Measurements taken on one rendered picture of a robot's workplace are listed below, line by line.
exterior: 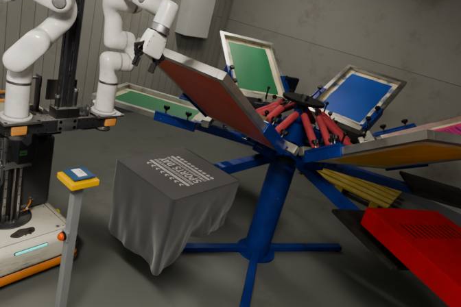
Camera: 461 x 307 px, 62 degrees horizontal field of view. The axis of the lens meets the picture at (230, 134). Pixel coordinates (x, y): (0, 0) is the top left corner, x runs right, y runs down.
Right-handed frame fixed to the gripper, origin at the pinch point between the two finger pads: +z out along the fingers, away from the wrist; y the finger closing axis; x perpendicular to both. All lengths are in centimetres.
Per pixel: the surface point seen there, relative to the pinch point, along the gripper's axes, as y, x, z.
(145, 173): -31, -4, 47
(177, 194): -32, 19, 47
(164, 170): -42, -2, 44
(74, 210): -5, -10, 71
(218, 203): -63, 22, 49
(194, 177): -51, 10, 41
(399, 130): -206, 55, -37
